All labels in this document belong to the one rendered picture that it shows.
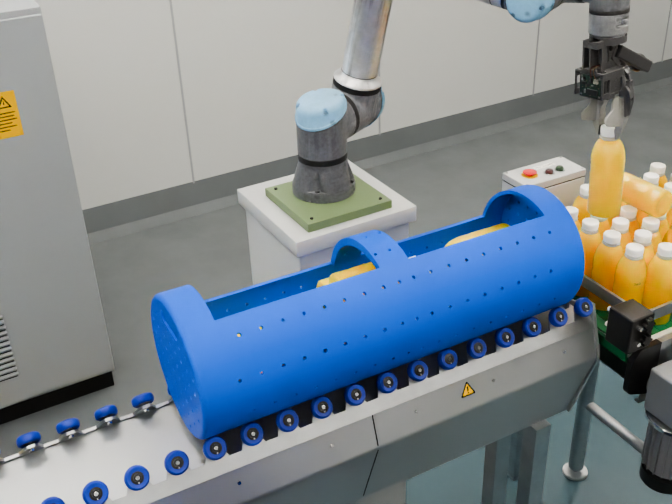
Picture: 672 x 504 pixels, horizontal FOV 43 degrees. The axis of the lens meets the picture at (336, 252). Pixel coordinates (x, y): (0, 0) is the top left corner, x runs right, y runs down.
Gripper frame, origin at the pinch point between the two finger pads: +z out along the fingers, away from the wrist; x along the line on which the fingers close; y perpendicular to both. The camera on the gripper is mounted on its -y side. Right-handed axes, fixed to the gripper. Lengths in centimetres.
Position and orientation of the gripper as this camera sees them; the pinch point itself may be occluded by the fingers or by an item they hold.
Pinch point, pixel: (610, 129)
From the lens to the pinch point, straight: 187.5
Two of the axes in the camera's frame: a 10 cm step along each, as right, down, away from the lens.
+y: -8.3, 3.2, -4.6
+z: 0.9, 8.9, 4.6
